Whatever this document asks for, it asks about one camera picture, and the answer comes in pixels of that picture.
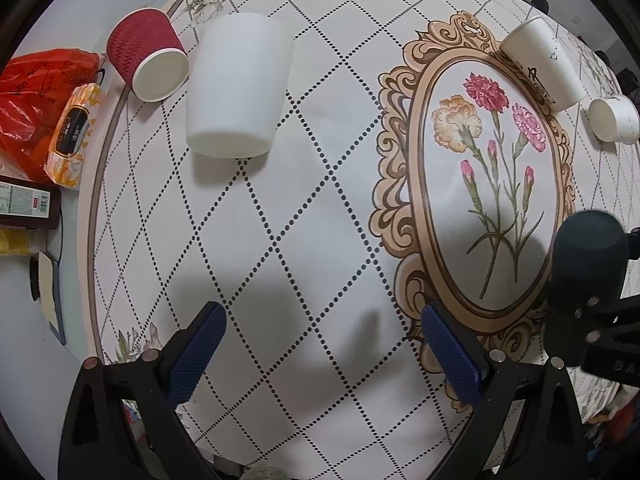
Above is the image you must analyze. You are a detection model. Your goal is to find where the dark box with label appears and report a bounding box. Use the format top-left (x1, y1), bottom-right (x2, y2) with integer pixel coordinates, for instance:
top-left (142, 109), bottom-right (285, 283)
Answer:
top-left (0, 175), bottom-right (64, 232)

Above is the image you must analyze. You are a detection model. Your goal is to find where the red plastic bag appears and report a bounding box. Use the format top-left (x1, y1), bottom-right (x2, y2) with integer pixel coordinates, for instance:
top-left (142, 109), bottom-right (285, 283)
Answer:
top-left (0, 48), bottom-right (104, 184)

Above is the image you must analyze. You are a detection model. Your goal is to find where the yellow wet wipes pack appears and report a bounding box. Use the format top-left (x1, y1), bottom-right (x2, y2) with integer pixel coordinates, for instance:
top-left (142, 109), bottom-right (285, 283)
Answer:
top-left (43, 82), bottom-right (104, 191)

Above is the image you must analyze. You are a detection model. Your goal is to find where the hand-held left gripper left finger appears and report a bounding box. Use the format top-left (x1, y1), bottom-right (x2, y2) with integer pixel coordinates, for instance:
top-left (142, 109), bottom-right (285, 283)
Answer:
top-left (57, 301), bottom-right (227, 480)

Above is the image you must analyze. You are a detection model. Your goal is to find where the large white plastic cup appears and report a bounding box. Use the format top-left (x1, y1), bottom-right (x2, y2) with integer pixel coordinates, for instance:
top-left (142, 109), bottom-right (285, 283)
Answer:
top-left (185, 12), bottom-right (296, 159)

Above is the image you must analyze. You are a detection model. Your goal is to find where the floral printed tablecloth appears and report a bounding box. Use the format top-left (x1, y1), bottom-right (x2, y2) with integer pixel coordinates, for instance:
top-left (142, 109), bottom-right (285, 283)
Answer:
top-left (77, 0), bottom-right (640, 467)

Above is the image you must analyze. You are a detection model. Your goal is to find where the small white paper cup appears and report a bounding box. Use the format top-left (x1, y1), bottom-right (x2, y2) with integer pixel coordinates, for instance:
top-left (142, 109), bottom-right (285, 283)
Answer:
top-left (587, 95), bottom-right (640, 145)

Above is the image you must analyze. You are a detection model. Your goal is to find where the red ribbed paper cup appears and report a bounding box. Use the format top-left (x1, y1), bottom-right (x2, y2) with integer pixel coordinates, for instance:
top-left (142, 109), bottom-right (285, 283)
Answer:
top-left (106, 9), bottom-right (190, 103)

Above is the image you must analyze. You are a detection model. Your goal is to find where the yellow packet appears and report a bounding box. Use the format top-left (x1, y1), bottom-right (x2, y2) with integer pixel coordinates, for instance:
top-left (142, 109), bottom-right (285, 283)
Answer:
top-left (0, 228), bottom-right (34, 257)

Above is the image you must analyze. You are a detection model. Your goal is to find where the tall white paper cup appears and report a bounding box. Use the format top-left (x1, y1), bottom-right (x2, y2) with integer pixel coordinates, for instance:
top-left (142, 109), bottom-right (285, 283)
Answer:
top-left (499, 16), bottom-right (589, 113)

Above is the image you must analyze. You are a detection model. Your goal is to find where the dark teal cup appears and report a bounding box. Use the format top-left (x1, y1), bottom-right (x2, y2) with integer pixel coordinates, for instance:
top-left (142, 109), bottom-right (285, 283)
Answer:
top-left (545, 210), bottom-right (629, 311)

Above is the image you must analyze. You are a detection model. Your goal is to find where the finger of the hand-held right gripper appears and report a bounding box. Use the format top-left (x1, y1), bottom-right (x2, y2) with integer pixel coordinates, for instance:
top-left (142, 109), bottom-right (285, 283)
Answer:
top-left (544, 285), bottom-right (640, 387)
top-left (622, 227), bottom-right (640, 262)

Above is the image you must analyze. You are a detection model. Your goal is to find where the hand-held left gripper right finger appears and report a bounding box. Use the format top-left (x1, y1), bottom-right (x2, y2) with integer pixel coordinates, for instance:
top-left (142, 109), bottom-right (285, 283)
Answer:
top-left (421, 302), bottom-right (589, 480)

